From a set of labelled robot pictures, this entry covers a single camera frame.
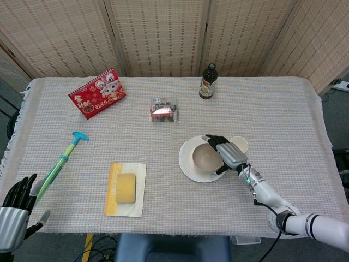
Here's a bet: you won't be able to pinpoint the black floor cables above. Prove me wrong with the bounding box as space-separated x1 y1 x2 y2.
88 236 118 262

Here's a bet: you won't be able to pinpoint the white paper cup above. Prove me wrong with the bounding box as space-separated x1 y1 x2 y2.
230 136 249 154

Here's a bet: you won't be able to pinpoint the light woven tablecloth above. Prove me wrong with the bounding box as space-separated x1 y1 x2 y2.
0 76 349 238

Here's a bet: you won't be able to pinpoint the blue chair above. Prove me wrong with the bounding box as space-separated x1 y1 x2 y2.
114 234 232 262

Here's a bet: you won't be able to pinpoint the white power strip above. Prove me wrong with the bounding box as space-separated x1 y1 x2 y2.
334 79 349 92

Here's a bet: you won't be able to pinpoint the bamboo folding screen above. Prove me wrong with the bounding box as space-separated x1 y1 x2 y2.
0 0 349 96

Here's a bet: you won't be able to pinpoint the black white equipment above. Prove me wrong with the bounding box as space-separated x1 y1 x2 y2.
332 147 349 192

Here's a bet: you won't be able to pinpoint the yellow sponge on card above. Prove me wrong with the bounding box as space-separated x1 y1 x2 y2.
104 162 147 218

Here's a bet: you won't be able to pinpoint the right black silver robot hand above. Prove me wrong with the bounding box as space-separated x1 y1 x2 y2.
201 134 248 176

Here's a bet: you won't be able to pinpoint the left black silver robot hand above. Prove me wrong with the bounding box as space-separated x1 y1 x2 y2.
0 173 52 253

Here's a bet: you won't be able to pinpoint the white storage box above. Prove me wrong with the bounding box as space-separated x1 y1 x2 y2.
230 235 261 245

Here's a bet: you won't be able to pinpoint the white round plate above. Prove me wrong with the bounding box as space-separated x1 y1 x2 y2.
178 135 229 183

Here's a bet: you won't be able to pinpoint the black round stand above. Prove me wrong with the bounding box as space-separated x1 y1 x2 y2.
6 111 21 140

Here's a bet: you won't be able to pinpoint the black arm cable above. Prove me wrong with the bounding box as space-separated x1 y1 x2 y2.
252 199 284 262

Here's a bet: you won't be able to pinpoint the small beige bowl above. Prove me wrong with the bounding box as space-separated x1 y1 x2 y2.
192 143 225 172

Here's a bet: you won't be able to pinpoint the yellow floor tape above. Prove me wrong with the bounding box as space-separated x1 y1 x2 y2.
81 234 94 262

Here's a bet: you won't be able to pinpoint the dark sauce bottle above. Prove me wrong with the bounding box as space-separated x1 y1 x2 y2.
198 63 218 100

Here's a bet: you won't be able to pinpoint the red desk calendar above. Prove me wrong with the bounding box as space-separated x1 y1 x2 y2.
68 68 127 120

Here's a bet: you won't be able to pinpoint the green blue toy pump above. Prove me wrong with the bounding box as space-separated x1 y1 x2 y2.
35 131 89 200

